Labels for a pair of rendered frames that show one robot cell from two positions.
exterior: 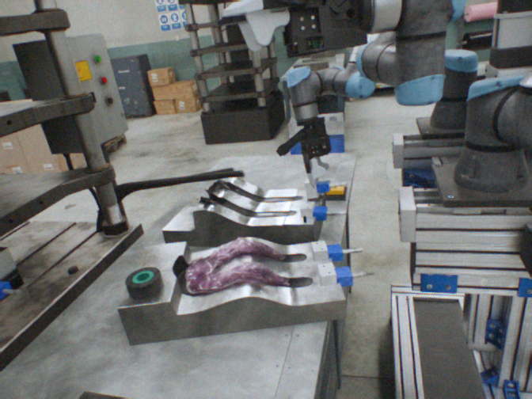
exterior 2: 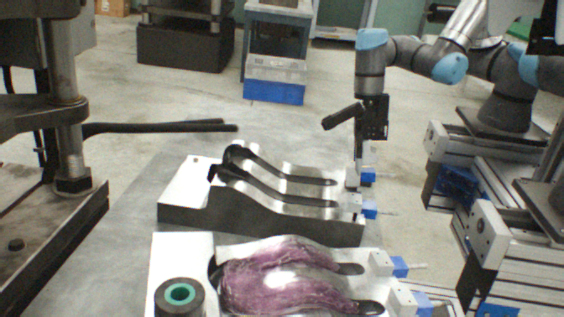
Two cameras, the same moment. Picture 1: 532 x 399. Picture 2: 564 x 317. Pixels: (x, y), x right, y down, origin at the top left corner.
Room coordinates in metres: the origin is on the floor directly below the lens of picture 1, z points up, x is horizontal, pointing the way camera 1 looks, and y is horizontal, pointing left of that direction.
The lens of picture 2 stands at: (0.25, 0.31, 1.46)
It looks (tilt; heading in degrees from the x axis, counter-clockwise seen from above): 27 degrees down; 344
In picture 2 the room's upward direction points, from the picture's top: 8 degrees clockwise
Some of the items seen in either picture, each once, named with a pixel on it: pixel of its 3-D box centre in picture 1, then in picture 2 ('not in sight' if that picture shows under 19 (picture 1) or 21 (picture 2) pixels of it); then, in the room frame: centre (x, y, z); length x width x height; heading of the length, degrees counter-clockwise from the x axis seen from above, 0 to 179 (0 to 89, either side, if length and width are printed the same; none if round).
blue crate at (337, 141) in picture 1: (317, 140); (274, 85); (4.38, -0.67, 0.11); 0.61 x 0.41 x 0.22; 76
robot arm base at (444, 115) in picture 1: (454, 108); (508, 107); (1.30, -0.67, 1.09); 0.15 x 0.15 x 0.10
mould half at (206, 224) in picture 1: (245, 210); (266, 188); (1.21, 0.07, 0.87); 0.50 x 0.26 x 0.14; 72
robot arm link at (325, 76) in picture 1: (332, 81); (404, 52); (1.25, -0.25, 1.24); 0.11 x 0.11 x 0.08; 23
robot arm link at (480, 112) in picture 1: (499, 108); not in sight; (0.83, -0.52, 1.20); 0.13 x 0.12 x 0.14; 8
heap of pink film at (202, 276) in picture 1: (234, 263); (288, 274); (0.85, 0.10, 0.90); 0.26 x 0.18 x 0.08; 89
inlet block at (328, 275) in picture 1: (347, 275); (422, 304); (0.79, -0.17, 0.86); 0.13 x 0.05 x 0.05; 89
